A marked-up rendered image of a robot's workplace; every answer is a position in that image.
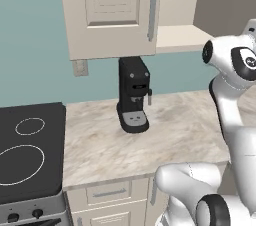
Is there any cream base cabinet door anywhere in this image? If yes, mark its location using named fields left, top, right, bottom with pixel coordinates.
left=146, top=175, right=170, bottom=226

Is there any black coffee machine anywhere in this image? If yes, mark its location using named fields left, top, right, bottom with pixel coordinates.
left=116, top=55, right=153, bottom=134

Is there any cream drawer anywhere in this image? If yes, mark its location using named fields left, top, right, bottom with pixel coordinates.
left=85, top=179, right=133, bottom=207
left=70, top=199, right=149, bottom=226

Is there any black hob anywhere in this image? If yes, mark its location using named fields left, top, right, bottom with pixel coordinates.
left=0, top=101, right=67, bottom=206

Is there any cream lower drawer front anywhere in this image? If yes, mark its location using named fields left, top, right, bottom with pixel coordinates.
left=70, top=199, right=149, bottom=226

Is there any black round stove knob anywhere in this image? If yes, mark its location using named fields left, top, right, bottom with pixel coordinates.
left=31, top=208, right=45, bottom=220
left=7, top=212, right=20, bottom=224

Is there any grey stove front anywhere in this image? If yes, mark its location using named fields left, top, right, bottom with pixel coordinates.
left=0, top=191, right=70, bottom=226

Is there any cream wall cabinet door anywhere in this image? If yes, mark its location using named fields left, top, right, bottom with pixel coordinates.
left=58, top=0, right=164, bottom=62

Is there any grey cabinet door handle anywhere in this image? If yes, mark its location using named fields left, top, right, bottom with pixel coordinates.
left=147, top=0, right=158, bottom=43

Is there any grey drawer handle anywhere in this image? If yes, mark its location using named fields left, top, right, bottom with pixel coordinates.
left=92, top=188, right=128, bottom=199

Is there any grey base cabinet handle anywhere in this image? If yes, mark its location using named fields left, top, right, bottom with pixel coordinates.
left=149, top=177, right=158, bottom=207

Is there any cream open wall shelf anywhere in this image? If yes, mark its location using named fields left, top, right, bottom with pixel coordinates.
left=155, top=0, right=242, bottom=55

